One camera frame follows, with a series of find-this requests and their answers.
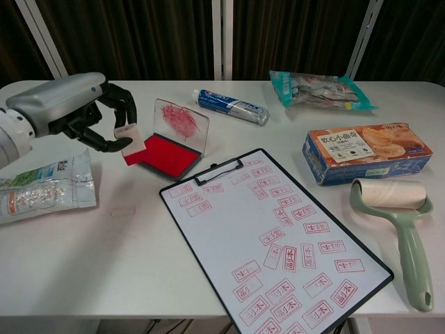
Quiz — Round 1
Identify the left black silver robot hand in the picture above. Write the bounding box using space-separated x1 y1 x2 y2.
5 72 138 154

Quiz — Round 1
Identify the white stamp with red base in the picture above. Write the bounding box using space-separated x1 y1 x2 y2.
113 122 147 168

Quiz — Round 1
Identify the black pleated curtain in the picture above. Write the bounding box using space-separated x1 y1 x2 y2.
0 0 54 90
356 0 445 84
232 0 370 82
34 0 216 81

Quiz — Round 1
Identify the silver green snack bag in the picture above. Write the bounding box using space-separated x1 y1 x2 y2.
0 148 98 225

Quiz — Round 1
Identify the red ink pad clear lid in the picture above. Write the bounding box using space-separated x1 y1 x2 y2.
136 98 211 182

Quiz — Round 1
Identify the blue white toothpaste tube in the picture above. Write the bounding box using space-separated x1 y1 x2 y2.
193 88 271 127

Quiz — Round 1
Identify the black clipboard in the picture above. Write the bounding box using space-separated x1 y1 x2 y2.
159 148 395 334

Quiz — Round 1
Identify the teal snack bag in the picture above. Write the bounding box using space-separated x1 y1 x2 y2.
269 70 380 112

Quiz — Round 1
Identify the orange blue cookie box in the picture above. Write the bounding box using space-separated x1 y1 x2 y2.
301 122 434 186

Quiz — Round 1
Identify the green lint roller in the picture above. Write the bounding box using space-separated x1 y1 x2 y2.
348 177 436 312

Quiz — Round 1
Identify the white frame pole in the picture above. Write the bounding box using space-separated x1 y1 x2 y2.
345 0 385 82
15 0 70 81
212 0 234 82

